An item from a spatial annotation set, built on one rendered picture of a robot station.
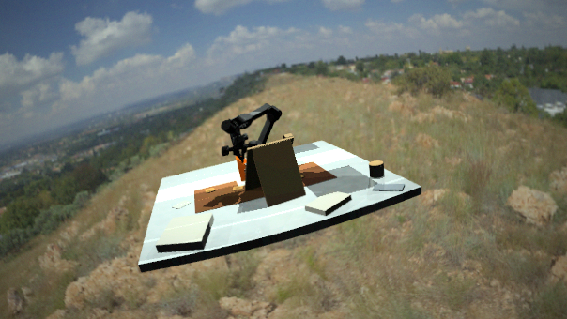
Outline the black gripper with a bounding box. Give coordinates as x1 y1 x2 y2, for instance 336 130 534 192
221 133 257 163

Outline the grey cylinder with orange top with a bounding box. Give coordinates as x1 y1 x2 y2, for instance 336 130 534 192
369 160 385 178

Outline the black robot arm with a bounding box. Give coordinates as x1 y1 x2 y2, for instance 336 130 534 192
221 103 282 146

